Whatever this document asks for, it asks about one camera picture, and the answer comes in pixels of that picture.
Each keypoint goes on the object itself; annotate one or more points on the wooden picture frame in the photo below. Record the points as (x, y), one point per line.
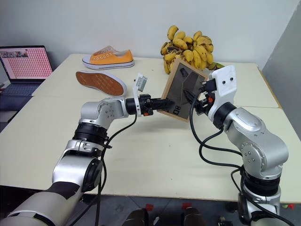
(178, 89)

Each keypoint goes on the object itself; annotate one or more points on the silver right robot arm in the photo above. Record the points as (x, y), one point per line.
(256, 141)

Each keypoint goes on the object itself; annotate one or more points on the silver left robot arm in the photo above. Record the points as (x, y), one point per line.
(70, 164)

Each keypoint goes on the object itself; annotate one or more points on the open laptop with pink screen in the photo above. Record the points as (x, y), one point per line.
(26, 63)

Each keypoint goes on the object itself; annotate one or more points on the grey partition panel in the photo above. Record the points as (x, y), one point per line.
(284, 70)

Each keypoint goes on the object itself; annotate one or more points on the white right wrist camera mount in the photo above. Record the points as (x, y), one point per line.
(225, 82)

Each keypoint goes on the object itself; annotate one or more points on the dark rounded shape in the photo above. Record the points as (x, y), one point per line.
(194, 216)
(136, 217)

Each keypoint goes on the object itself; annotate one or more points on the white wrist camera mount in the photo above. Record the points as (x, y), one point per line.
(225, 82)
(140, 82)

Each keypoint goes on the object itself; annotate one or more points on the orange canvas sneaker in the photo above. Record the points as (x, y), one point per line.
(101, 82)
(110, 58)

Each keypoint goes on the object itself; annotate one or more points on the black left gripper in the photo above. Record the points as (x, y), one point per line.
(144, 103)

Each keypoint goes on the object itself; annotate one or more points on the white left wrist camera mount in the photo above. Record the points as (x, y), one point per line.
(140, 82)

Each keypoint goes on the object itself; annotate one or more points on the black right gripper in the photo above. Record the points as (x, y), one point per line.
(208, 86)

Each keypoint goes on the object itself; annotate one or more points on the bunch of spotted yellow bananas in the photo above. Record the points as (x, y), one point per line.
(188, 50)

